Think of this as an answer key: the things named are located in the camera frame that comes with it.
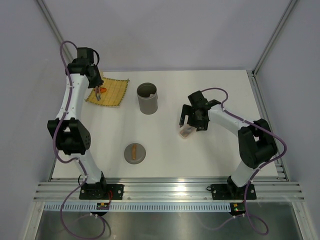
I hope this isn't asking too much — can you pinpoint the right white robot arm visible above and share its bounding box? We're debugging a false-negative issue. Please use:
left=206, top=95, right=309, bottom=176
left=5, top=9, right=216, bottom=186
left=179, top=90, right=278, bottom=200

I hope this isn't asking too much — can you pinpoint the aluminium front rail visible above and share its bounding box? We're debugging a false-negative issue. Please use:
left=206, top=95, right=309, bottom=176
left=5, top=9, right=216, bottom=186
left=33, top=177, right=305, bottom=203

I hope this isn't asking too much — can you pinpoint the grey round lid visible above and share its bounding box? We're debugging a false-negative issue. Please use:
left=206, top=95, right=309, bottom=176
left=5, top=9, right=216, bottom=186
left=123, top=143, right=147, bottom=165

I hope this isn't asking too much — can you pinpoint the brown lid handle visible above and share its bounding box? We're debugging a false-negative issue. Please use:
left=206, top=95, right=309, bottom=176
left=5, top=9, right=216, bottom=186
left=131, top=143, right=137, bottom=160

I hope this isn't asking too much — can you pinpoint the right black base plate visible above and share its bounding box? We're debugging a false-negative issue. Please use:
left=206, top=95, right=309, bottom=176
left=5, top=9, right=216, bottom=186
left=206, top=183, right=257, bottom=200

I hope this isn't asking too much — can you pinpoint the white slotted cable duct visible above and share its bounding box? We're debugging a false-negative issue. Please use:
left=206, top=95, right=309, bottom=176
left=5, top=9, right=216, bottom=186
left=44, top=202, right=231, bottom=213

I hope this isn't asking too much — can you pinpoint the clear cutlery case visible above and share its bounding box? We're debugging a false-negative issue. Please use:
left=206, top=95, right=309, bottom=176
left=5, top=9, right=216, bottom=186
left=179, top=125, right=196, bottom=139

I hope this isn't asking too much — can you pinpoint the bamboo mat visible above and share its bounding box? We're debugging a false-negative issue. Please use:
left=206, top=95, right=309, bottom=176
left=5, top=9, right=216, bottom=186
left=85, top=72, right=130, bottom=108

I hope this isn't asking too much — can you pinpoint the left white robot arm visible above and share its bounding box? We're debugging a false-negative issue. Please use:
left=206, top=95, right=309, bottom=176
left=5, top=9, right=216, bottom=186
left=47, top=47, right=108, bottom=199

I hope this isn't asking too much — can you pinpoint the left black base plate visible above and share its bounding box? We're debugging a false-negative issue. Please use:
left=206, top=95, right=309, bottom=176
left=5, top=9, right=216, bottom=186
left=79, top=183, right=124, bottom=200

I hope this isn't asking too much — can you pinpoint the red tomato toy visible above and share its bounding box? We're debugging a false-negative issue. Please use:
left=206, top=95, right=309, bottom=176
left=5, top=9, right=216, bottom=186
left=98, top=87, right=107, bottom=93

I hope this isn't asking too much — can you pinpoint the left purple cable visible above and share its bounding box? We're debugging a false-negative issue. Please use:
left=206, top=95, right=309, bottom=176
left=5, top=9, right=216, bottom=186
left=53, top=41, right=112, bottom=238

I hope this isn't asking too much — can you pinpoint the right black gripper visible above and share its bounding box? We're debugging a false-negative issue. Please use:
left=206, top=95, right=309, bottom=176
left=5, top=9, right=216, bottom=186
left=179, top=104, right=209, bottom=131

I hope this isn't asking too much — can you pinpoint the metal spoon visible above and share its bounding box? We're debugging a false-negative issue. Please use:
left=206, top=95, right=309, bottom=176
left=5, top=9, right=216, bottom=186
left=182, top=126, right=195, bottom=134

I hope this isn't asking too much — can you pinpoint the grey cylindrical lunch container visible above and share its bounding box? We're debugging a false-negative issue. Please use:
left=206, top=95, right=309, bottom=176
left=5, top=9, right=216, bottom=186
left=136, top=82, right=158, bottom=115

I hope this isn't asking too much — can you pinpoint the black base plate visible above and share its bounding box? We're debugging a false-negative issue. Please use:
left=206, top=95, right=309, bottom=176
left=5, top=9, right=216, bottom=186
left=206, top=183, right=257, bottom=200
left=79, top=183, right=124, bottom=200

